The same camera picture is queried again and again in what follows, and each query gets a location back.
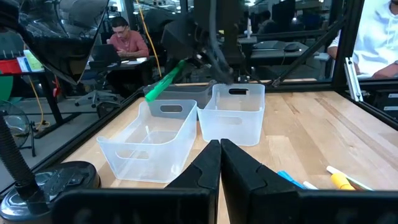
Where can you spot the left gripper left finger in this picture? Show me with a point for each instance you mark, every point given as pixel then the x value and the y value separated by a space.
pixel 186 205

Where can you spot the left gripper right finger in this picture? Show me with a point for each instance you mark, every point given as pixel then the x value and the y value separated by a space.
pixel 264 205

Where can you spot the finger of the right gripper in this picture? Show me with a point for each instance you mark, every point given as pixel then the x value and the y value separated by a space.
pixel 196 56
pixel 182 53

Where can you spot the green highlighter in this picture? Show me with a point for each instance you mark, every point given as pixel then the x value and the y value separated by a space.
pixel 164 82

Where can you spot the green dry-erase marker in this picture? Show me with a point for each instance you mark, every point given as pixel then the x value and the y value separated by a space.
pixel 331 169

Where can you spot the yellow highlighter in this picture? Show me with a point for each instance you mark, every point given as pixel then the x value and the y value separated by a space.
pixel 340 182

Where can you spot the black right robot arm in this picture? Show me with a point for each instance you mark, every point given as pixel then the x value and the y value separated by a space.
pixel 224 25

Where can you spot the red and white shoe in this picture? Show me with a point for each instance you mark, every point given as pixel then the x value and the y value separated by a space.
pixel 130 43

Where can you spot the black office desk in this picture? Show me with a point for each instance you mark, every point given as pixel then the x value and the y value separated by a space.
pixel 270 46

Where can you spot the clear plastic bin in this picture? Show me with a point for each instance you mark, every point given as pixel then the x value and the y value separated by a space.
pixel 124 161
pixel 230 130

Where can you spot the black laptop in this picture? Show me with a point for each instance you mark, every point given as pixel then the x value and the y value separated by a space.
pixel 104 54

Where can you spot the black computer mouse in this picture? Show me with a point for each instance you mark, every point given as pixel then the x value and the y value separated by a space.
pixel 292 47

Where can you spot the grey office chair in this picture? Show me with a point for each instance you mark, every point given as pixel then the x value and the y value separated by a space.
pixel 93 96

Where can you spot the black gooseneck desk lamp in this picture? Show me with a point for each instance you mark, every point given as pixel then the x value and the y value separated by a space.
pixel 62 180

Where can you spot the black standing desk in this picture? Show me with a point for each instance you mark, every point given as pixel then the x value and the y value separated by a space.
pixel 49 93

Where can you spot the red box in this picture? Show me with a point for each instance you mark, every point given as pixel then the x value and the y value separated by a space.
pixel 9 66

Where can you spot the black floor fan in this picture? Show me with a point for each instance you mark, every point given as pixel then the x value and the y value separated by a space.
pixel 15 124

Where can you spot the person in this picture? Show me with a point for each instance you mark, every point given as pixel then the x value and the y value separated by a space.
pixel 376 37

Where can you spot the black aluminium table frame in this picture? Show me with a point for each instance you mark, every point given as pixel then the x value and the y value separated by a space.
pixel 345 46

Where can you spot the silver aluminium bracket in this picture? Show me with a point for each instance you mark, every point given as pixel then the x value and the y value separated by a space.
pixel 353 81

